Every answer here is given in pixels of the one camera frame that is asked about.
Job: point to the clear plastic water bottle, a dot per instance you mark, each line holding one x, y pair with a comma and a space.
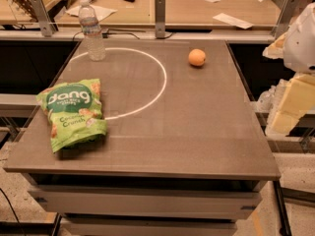
91, 30

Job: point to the green rice chip bag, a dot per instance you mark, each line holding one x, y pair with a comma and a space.
74, 113

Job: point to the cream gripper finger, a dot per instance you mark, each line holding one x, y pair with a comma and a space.
293, 99

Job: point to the orange fruit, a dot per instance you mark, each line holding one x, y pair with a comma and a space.
197, 57

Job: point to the middle metal bracket post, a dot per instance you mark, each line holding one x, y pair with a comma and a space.
160, 18

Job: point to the metal bracket post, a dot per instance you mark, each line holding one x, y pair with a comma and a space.
160, 18
46, 26
286, 14

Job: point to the right metal bracket post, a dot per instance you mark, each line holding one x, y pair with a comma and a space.
286, 14

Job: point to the white paper sheet right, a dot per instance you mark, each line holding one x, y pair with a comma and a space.
222, 17

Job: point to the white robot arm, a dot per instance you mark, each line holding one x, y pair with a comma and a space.
297, 45

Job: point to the left metal bracket post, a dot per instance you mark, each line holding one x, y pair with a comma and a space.
46, 26

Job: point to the white paper sheet left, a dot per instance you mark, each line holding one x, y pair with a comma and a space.
100, 12

